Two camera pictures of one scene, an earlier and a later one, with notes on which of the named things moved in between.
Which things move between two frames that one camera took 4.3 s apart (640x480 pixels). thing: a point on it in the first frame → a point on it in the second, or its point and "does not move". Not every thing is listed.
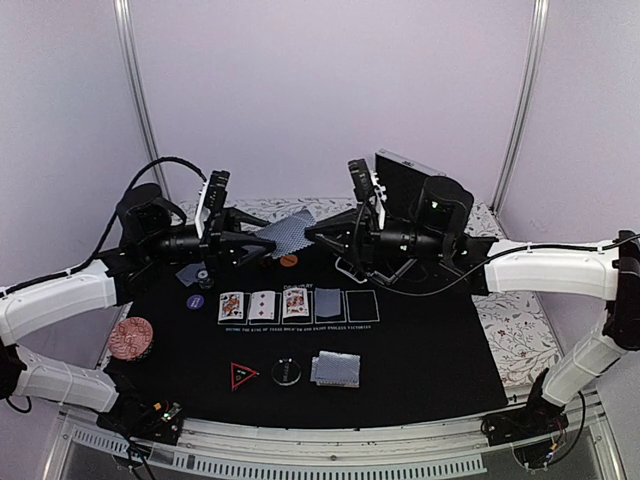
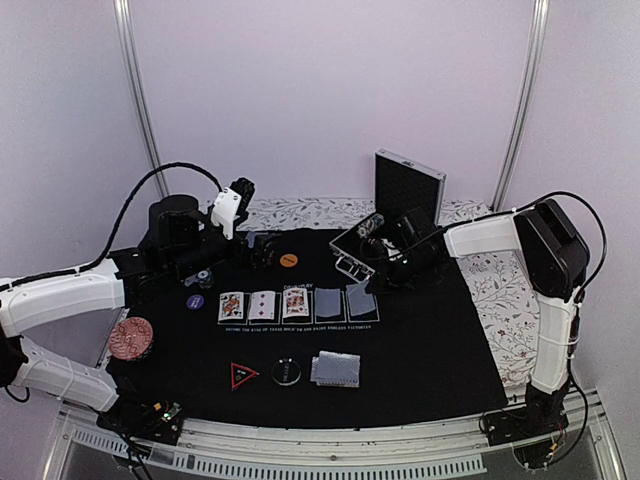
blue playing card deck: [336, 369] does not move
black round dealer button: [286, 372] does not move
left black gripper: [219, 250] → [259, 254]
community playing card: [289, 234] → [360, 302]
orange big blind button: [289, 261] does not move
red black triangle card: [240, 375] does not move
